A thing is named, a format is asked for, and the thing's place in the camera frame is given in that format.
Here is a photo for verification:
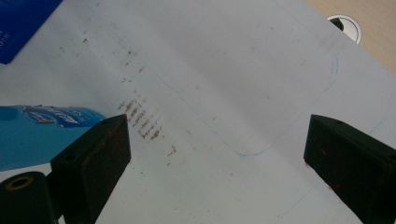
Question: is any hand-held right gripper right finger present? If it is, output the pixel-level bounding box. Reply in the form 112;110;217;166
303;114;396;224

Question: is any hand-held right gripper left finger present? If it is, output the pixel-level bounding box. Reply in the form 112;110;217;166
49;114;132;224

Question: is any silver cable grommet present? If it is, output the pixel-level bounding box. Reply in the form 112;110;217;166
326;14;363;45

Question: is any dark blue box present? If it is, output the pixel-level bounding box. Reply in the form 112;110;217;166
0;0;64;65

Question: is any blue balloon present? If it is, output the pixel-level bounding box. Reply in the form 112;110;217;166
0;105;106;173

